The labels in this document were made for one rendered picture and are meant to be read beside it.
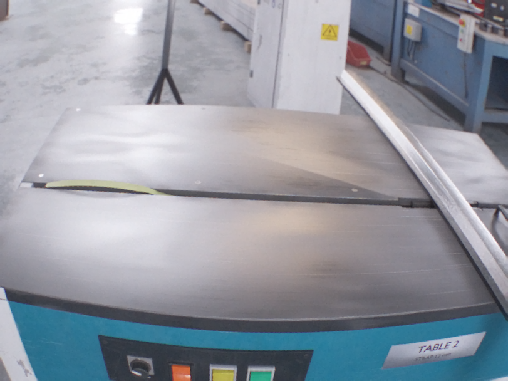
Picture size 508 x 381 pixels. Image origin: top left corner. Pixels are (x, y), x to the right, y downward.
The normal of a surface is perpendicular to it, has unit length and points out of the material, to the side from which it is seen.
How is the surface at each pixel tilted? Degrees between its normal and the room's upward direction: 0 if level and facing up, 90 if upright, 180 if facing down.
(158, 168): 0
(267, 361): 90
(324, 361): 90
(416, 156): 75
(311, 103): 90
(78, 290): 0
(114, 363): 90
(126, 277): 0
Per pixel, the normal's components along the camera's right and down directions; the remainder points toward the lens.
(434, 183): -0.92, -0.22
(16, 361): 0.07, 0.50
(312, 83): 0.30, 0.50
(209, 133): 0.09, -0.87
